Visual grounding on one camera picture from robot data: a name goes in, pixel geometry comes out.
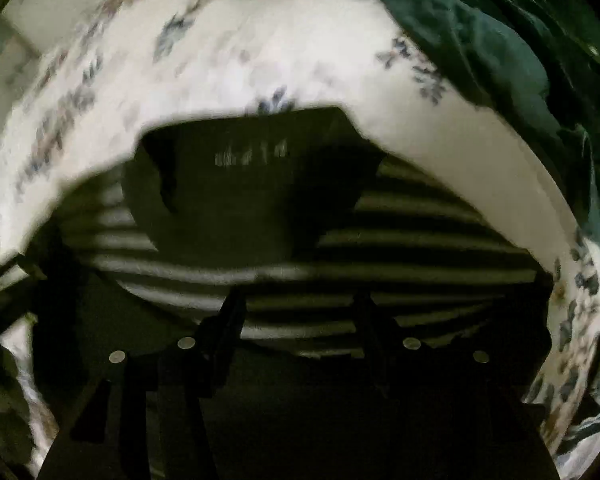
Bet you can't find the black striped shirt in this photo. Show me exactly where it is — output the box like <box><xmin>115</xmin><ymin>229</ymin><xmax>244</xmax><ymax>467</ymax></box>
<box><xmin>30</xmin><ymin>105</ymin><xmax>556</xmax><ymax>480</ymax></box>

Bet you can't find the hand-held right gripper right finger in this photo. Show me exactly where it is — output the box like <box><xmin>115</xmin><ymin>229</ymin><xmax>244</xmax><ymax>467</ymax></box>
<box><xmin>351</xmin><ymin>292</ymin><xmax>562</xmax><ymax>480</ymax></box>

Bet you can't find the white floral bedsheet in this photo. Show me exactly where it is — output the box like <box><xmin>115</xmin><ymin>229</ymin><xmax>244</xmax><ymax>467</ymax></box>
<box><xmin>0</xmin><ymin>0</ymin><xmax>600</xmax><ymax>480</ymax></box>

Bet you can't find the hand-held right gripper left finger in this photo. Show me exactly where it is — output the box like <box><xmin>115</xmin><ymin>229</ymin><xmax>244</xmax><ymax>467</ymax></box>
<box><xmin>36</xmin><ymin>296</ymin><xmax>251</xmax><ymax>480</ymax></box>

